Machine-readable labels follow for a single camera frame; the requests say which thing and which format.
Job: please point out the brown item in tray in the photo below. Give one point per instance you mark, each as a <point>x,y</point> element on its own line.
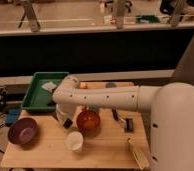
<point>51,102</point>

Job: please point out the green plastic tray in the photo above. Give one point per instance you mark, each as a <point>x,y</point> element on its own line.
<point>36,99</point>

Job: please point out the black eraser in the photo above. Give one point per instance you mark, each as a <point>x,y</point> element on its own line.
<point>68,123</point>

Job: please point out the purple bowl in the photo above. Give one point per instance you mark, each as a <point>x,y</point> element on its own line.
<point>22,131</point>

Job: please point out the black handled brush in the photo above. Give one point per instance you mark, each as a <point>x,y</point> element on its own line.
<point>125,123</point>

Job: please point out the white paper cup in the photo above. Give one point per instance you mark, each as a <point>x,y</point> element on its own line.
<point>74,141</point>

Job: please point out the white cloth in tray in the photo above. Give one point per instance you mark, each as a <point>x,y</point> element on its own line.
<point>49,86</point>

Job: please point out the blue box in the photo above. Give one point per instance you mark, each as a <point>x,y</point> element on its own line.
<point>12,116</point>

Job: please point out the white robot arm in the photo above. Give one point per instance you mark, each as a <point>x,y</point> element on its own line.
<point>172,116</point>

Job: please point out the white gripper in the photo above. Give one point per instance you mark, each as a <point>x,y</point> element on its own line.
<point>65,112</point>

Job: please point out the orange block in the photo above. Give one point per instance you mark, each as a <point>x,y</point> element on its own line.
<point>83,85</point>

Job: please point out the orange bowl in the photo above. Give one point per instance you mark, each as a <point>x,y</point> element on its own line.
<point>88,120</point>

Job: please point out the beige wooden tool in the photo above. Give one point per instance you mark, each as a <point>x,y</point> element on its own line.
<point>138,154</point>

